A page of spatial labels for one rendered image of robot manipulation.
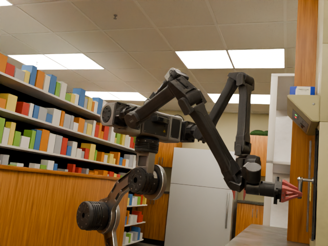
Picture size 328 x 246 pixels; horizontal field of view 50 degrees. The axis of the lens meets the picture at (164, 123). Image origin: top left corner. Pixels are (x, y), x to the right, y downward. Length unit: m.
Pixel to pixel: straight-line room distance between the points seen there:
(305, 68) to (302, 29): 0.20
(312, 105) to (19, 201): 2.18
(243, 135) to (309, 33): 0.58
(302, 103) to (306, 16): 0.65
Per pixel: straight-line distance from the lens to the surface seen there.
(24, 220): 2.97
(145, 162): 1.98
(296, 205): 1.74
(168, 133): 2.03
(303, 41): 1.89
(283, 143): 2.81
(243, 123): 1.86
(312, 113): 1.40
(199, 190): 6.41
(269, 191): 1.43
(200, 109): 1.40
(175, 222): 6.54
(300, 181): 1.42
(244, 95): 1.91
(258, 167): 1.40
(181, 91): 1.39
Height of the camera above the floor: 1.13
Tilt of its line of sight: 10 degrees up
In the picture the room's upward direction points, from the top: 6 degrees clockwise
